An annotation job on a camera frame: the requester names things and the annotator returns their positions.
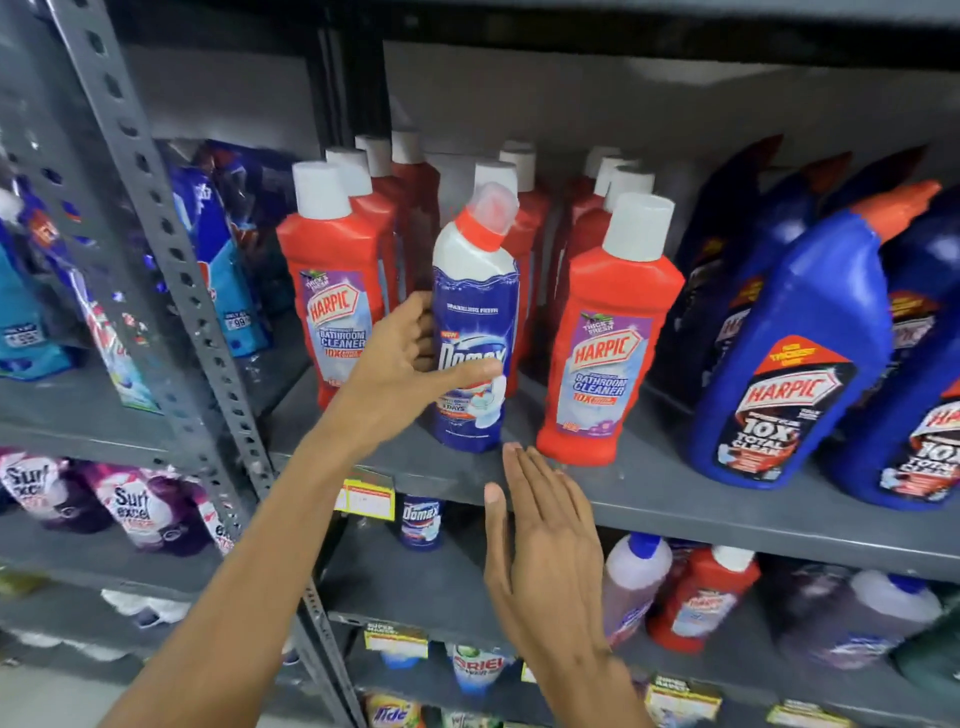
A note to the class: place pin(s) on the person's left hand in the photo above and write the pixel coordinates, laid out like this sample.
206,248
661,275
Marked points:
382,375

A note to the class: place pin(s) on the person's right hand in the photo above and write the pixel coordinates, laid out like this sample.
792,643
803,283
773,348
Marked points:
551,577

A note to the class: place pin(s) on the person's right middle finger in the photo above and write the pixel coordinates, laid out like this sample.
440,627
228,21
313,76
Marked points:
543,489

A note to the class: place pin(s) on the person's right thumb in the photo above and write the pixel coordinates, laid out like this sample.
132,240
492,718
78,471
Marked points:
496,529

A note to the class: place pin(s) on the person's right little finger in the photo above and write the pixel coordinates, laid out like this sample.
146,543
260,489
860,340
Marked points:
583,523

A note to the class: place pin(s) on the person's left thumb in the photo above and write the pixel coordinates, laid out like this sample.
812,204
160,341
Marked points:
465,373

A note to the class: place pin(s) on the blue white toilet cleaner bottle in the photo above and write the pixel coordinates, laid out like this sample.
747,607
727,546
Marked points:
476,300

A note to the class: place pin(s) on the person's left forearm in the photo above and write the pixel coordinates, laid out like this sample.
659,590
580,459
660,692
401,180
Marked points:
247,570

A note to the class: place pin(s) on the person's right forearm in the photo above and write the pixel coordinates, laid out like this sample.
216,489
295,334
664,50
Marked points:
592,697

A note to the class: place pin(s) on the small blue cleaner bottle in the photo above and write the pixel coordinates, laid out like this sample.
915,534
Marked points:
421,523

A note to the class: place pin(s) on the pale purple bottle blue cap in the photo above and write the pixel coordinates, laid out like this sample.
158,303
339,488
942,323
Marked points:
634,585

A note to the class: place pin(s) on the grey metal shelf rack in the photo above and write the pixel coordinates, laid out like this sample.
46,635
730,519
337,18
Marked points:
154,210
675,499

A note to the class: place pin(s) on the yellow shelf price tag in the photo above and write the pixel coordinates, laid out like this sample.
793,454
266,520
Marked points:
395,641
682,701
806,716
367,496

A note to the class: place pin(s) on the white green detergent packet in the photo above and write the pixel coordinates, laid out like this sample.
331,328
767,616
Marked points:
478,667

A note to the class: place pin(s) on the red bottle white cap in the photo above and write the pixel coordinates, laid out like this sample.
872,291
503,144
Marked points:
701,600

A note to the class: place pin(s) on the row of red cleaner bottles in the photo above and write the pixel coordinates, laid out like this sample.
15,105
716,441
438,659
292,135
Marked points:
607,307

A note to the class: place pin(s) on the yellow orange detergent packet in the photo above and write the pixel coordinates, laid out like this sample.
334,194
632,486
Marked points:
391,712

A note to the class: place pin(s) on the light blue detergent pouch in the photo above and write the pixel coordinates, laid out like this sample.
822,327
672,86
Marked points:
221,277

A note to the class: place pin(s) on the purple white detergent pouch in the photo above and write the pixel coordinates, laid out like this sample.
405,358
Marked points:
214,525
146,510
41,487

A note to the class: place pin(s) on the dark blue detergent pouch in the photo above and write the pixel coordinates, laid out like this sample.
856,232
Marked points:
251,187

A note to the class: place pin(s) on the row of blue angled-neck bottles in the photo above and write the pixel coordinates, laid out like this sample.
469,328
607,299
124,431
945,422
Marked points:
802,337

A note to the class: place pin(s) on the large purple bottle blue cap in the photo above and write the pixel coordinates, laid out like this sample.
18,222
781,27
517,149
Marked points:
862,622

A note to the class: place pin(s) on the white blue detergent packet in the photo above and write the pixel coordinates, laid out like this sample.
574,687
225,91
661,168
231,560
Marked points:
112,352

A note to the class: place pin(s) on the white plastic packet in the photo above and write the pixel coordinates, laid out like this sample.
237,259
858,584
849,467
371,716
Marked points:
146,607

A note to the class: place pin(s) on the dark green bottle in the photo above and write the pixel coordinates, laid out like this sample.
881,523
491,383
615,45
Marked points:
934,656

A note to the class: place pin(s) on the teal detergent packet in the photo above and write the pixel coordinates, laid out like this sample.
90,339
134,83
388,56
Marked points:
26,330

